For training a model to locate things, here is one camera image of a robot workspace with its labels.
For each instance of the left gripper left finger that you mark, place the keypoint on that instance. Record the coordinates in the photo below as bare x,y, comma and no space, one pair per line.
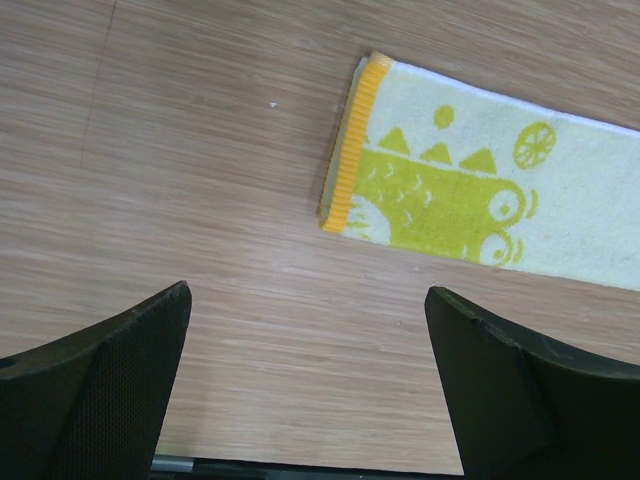
91,405

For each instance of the green yellow patterned towel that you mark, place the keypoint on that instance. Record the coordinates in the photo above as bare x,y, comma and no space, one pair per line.
427,163

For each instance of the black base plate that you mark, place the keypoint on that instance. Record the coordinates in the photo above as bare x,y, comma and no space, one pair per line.
182,467

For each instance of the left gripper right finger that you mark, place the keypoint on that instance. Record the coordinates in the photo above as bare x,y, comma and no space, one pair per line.
526,406

